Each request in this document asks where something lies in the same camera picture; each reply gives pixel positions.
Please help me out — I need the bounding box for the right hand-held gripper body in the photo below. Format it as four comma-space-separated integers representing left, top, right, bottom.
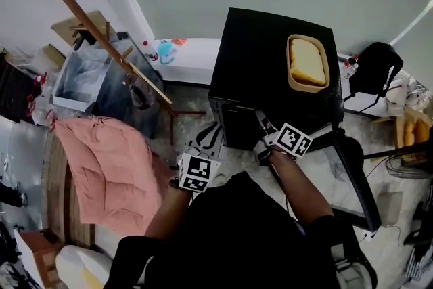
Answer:
252, 121, 313, 167

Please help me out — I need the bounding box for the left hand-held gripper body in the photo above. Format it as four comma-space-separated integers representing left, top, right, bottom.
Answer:
176, 144, 222, 194

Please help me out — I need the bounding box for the black cabinet with glass door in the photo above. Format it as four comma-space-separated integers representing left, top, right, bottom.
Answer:
208, 7, 383, 233

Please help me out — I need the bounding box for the tan tray with yellow bread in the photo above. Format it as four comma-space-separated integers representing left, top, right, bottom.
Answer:
286, 33, 331, 94

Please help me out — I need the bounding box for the person's left forearm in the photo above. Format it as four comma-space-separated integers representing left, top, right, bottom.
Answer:
143, 187, 192, 241

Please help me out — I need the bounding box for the person's right forearm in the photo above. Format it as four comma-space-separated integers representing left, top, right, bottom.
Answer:
269, 148, 336, 227

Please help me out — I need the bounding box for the person's white shoe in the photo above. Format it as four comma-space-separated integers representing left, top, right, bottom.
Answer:
211, 173, 229, 187

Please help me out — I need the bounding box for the dark grey hanging cloth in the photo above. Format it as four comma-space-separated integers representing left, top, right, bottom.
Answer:
127, 76, 156, 110

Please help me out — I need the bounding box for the person's black clothing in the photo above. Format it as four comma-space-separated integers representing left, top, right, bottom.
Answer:
104, 171, 378, 289

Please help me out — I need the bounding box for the small clear plastic bottle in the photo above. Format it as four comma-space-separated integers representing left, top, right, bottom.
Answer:
340, 59, 352, 82
348, 55, 360, 79

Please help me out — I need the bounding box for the pink quilted cushion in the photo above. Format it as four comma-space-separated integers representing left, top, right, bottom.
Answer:
55, 115, 173, 236

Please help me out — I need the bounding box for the blue plastic item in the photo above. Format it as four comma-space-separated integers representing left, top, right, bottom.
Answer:
157, 39, 177, 64

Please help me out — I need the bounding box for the light wooden chair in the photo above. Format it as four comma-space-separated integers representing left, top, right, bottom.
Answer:
371, 106, 433, 150

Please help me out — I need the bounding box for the red-capped bottle red label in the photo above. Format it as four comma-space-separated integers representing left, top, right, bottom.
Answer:
142, 40, 159, 62

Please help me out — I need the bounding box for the black backpack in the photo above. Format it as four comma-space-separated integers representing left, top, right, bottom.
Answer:
343, 41, 405, 114

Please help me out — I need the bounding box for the black standing fan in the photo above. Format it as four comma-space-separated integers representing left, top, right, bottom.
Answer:
341, 131, 433, 180

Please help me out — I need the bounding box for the yellow ribbed cushion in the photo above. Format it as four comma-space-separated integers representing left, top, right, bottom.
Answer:
403, 120, 415, 146
414, 118, 432, 145

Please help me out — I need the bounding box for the white tote bag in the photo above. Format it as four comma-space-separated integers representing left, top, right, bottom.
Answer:
385, 77, 429, 112

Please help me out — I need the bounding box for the grey box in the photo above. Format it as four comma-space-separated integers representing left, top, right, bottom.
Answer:
377, 191, 404, 227

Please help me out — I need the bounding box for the clear glass tank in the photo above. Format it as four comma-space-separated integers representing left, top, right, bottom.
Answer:
50, 32, 165, 112

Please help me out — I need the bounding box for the brown wooden board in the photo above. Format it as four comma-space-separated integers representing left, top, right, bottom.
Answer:
43, 135, 97, 248

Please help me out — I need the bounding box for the white grey yellow cushion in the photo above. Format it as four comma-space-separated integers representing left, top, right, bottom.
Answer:
55, 244, 116, 289

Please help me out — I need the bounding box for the pack of water bottles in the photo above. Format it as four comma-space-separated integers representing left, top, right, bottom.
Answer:
25, 72, 58, 133

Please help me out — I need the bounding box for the black white striped cloth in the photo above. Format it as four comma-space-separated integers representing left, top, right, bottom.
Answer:
404, 246, 433, 282

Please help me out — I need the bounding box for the wooden coat rack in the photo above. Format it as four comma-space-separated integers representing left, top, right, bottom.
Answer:
18, 0, 207, 146

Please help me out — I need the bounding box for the black bag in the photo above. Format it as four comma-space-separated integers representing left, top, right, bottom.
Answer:
0, 53, 43, 125

